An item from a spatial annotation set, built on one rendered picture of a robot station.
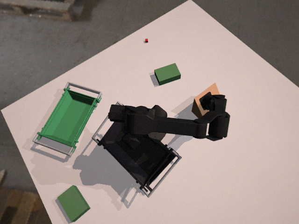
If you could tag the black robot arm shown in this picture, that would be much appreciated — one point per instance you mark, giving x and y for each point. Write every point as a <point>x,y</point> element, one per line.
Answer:
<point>142,121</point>

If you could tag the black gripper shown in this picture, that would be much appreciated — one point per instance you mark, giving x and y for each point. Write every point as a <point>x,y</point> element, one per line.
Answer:
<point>131,141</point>

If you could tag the green rectangular block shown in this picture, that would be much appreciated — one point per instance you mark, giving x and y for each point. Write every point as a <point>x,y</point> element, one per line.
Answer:
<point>73,203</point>
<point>167,74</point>

